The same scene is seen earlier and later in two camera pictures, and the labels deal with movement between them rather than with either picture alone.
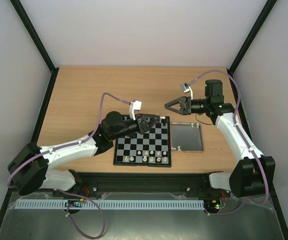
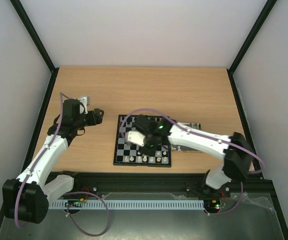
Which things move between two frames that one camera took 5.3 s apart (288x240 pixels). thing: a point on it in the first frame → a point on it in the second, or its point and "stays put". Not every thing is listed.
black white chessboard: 152,148 stays put
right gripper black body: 187,106 → 148,149
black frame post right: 265,12 stays put
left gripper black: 143,126 → 96,118
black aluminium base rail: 91,184 stays put
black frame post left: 37,41 stays put
